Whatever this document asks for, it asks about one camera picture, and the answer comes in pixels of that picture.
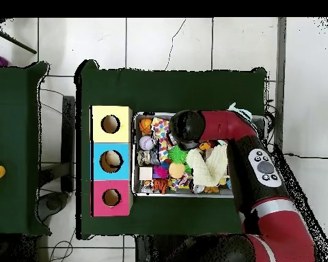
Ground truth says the polka dot paper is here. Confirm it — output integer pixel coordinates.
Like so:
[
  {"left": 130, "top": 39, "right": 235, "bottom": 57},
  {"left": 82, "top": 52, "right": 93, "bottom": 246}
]
[{"left": 150, "top": 116, "right": 178, "bottom": 162}]

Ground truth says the clear mesh bin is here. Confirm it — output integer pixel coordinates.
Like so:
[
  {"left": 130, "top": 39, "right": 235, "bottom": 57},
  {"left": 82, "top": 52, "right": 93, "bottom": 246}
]
[{"left": 132, "top": 111, "right": 269, "bottom": 198}]

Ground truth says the green spiky ball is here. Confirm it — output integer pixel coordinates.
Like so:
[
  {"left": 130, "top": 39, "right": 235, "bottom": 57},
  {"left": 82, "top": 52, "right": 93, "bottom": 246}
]
[{"left": 167, "top": 144, "right": 189, "bottom": 164}]

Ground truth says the white baseball toy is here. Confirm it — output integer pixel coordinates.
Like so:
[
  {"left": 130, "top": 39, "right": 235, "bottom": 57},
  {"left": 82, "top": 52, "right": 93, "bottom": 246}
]
[{"left": 138, "top": 135, "right": 156, "bottom": 151}]

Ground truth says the orange basketball toy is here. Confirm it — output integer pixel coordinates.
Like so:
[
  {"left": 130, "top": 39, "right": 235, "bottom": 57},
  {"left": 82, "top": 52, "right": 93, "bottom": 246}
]
[{"left": 138, "top": 117, "right": 154, "bottom": 136}]

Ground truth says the peach foam ball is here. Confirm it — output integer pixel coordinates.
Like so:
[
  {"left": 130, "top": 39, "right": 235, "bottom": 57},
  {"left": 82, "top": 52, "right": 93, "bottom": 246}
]
[{"left": 168, "top": 162, "right": 186, "bottom": 179}]

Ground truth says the wooden cube block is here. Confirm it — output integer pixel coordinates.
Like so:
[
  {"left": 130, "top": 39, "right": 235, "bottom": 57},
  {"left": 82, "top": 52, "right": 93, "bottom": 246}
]
[{"left": 138, "top": 166, "right": 153, "bottom": 181}]

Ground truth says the tiger plush toy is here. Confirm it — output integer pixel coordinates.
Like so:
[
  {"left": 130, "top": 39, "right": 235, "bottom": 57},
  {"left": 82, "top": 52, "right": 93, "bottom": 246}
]
[{"left": 152, "top": 178, "right": 169, "bottom": 195}]

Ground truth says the cream waffle cloth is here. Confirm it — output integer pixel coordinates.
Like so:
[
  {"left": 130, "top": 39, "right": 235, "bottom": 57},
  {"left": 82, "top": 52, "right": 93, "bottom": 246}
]
[{"left": 185, "top": 143, "right": 230, "bottom": 188}]

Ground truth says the dark green table cloth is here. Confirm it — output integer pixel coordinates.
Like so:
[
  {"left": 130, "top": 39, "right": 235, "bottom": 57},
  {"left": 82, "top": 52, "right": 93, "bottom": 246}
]
[{"left": 74, "top": 59, "right": 269, "bottom": 240}]

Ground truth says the black floor stand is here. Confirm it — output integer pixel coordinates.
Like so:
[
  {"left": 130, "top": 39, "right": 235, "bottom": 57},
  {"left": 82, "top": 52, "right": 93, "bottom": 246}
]
[{"left": 38, "top": 95, "right": 76, "bottom": 222}]

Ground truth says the side table green cloth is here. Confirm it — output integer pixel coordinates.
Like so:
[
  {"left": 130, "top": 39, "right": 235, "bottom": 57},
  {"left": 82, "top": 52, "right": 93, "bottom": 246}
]
[{"left": 0, "top": 61, "right": 51, "bottom": 237}]

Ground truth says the black tripod leg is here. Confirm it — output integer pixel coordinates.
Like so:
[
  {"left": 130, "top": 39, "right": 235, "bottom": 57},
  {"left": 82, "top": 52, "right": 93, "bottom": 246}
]
[{"left": 0, "top": 18, "right": 38, "bottom": 55}]

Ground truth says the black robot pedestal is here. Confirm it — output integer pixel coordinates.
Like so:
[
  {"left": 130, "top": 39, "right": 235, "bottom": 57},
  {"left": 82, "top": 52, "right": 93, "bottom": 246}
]
[{"left": 135, "top": 235, "right": 170, "bottom": 262}]

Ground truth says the black floor cable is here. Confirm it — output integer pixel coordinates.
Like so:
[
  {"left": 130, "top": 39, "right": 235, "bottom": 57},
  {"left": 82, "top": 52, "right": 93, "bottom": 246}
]
[{"left": 282, "top": 152, "right": 328, "bottom": 160}]

